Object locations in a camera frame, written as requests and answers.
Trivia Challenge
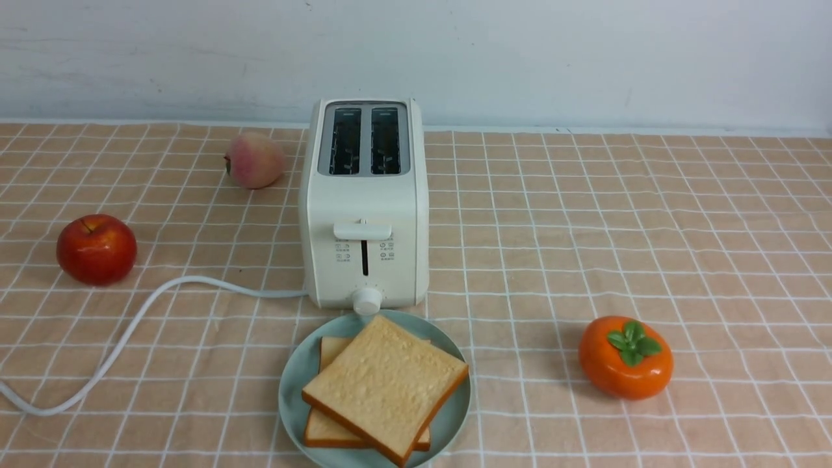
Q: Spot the toasted bread slice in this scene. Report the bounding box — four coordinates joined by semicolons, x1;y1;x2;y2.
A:
304;336;432;452
301;315;470;467

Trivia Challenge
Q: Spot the white two-slot toaster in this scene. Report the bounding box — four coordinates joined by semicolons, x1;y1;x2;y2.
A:
298;99;429;315

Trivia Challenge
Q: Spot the checkered beige tablecloth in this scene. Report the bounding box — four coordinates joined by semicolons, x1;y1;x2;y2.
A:
1;123;831;467

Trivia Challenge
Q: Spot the pink peach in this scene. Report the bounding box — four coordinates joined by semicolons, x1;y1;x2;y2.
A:
224;131;288;189

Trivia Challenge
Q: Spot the orange persimmon with green leaves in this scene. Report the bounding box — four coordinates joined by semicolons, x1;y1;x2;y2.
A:
578;316;675;400

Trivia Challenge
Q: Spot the red apple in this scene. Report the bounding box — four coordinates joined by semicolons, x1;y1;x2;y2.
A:
56;213;138;287

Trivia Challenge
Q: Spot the white toaster power cable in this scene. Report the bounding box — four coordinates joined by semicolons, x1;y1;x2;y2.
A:
0;276;309;417

